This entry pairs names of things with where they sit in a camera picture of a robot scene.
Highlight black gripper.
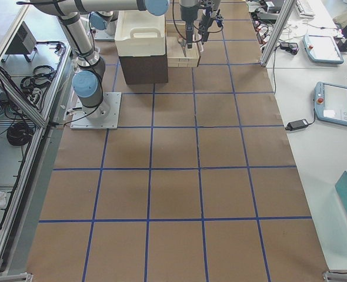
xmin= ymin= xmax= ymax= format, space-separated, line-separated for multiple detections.
xmin=180 ymin=8 xmax=197 ymax=49
xmin=198 ymin=8 xmax=218 ymax=35

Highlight orange handled scissors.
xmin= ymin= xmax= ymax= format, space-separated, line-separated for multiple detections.
xmin=177 ymin=36 xmax=187 ymax=57

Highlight light wooden drawer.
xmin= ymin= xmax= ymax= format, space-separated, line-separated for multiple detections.
xmin=166 ymin=32 xmax=201 ymax=68

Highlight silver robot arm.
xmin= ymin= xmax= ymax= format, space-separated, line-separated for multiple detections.
xmin=17 ymin=1 xmax=208 ymax=119
xmin=179 ymin=0 xmax=223 ymax=49

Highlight white plastic tray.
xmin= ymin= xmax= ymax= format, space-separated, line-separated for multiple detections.
xmin=115 ymin=11 xmax=166 ymax=57

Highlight dark wooden cabinet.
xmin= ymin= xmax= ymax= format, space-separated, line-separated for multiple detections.
xmin=119 ymin=54 xmax=168 ymax=85

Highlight blue teach pendant far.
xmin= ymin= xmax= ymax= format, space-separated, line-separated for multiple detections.
xmin=302 ymin=34 xmax=344 ymax=65

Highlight blue teach pendant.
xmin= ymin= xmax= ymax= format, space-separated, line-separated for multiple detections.
xmin=314 ymin=82 xmax=347 ymax=126
xmin=302 ymin=34 xmax=344 ymax=65

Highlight black power adapter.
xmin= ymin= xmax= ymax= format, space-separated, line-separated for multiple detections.
xmin=285 ymin=119 xmax=309 ymax=132

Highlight blue teach pendant near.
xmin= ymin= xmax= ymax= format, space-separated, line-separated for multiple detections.
xmin=314 ymin=82 xmax=347 ymax=126

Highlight grey metal box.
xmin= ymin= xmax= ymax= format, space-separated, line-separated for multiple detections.
xmin=2 ymin=21 xmax=37 ymax=62

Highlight aluminium frame post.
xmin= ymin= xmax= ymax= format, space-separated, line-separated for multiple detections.
xmin=260 ymin=0 xmax=296 ymax=67

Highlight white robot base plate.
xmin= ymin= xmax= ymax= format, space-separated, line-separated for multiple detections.
xmin=69 ymin=92 xmax=122 ymax=130

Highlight coiled black cable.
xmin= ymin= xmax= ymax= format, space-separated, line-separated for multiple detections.
xmin=6 ymin=120 xmax=33 ymax=146

